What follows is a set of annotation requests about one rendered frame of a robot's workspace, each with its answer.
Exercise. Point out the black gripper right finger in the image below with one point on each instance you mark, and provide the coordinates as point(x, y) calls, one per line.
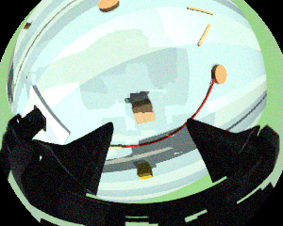
point(218, 148)

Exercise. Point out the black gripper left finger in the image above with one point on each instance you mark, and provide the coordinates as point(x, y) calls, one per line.
point(83, 159)

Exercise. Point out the orange round disc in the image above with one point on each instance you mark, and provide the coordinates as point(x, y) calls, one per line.
point(108, 5)

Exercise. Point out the round wooden button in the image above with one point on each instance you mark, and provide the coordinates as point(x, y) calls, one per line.
point(219, 74)

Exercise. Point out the red string with tan wooden stick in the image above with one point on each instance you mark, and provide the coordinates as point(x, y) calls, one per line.
point(154, 141)

